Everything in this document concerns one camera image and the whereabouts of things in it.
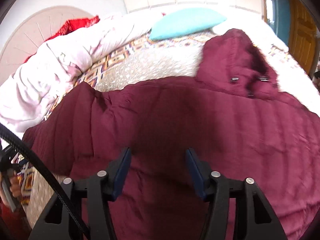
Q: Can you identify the maroon quilted puffer jacket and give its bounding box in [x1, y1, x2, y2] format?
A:
[22, 28, 320, 240]

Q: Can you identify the round beige headboard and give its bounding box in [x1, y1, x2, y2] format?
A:
[1, 6, 92, 83]

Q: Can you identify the pink white floral duvet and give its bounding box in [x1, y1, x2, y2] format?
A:
[1, 11, 163, 136]

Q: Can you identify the person left hand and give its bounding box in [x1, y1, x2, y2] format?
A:
[0, 172, 22, 207]

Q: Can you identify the red pillow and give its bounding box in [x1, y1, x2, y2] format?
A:
[23, 15, 101, 63]

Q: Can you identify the white pillow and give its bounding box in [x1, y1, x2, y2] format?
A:
[212, 9, 289, 52]

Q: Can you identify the wooden door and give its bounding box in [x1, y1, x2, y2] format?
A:
[288, 0, 319, 76]

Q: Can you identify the turquoise pillow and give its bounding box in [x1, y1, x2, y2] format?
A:
[149, 8, 226, 41]

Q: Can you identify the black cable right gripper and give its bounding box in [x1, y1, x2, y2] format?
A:
[0, 123, 90, 238]

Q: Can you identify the blue curtain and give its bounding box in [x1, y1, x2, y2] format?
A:
[266, 0, 291, 46]

